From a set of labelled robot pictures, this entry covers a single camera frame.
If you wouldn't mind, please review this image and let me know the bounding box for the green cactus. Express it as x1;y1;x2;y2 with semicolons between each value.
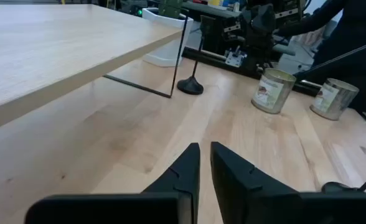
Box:
157;0;184;19

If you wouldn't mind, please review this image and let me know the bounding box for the person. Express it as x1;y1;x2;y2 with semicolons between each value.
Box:
276;0;366;114

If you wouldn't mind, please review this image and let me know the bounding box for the white plant pot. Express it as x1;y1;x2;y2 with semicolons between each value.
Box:
141;7;194;68

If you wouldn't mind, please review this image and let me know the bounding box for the wooden shelf with black legs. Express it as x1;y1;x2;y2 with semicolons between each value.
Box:
0;3;190;135

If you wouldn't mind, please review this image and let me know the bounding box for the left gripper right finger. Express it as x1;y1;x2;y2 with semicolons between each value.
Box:
210;142;302;224

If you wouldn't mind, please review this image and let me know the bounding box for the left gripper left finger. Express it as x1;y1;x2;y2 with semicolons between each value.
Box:
142;142;201;224

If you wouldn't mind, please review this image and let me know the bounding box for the glass candle jar with label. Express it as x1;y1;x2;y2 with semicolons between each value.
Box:
250;67;297;114
309;77;360;121

